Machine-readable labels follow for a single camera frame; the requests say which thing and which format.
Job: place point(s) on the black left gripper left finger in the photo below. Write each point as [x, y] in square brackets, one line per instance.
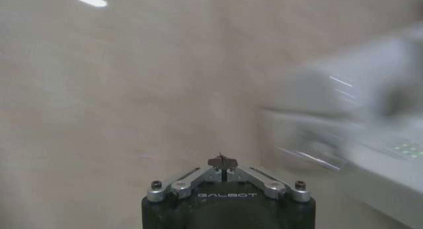
[184, 183]

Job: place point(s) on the toilet side control panel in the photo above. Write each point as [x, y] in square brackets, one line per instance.
[395, 146]

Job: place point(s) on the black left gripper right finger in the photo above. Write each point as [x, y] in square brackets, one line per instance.
[267, 183]

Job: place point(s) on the white smart toilet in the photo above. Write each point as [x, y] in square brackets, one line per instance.
[350, 120]

